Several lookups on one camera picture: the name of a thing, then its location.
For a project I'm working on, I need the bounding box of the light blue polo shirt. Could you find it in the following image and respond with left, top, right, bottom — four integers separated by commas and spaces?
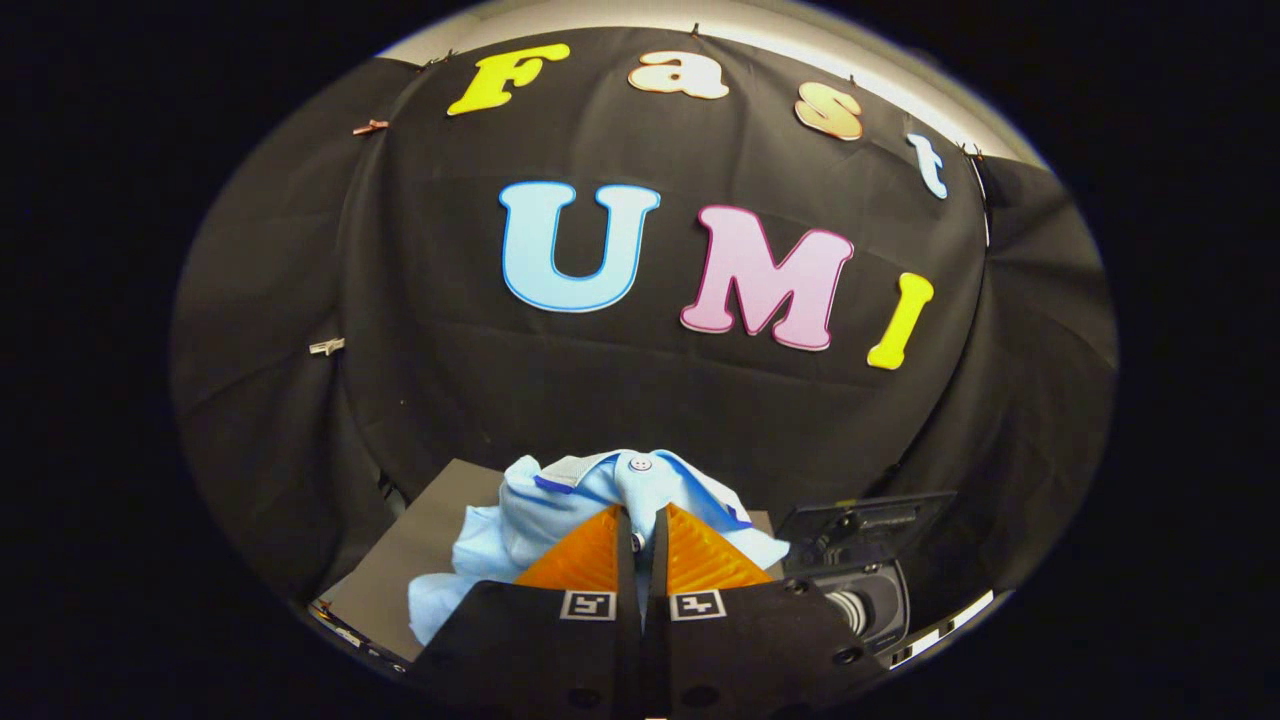
408, 449, 791, 647

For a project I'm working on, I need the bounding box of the dark glass washing machine lid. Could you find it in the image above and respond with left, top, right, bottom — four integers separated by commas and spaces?
775, 491, 958, 573

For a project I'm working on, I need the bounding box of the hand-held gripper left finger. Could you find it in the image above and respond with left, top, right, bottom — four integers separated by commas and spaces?
406, 503, 643, 720

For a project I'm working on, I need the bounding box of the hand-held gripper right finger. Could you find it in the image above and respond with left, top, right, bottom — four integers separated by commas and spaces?
643, 502, 888, 720

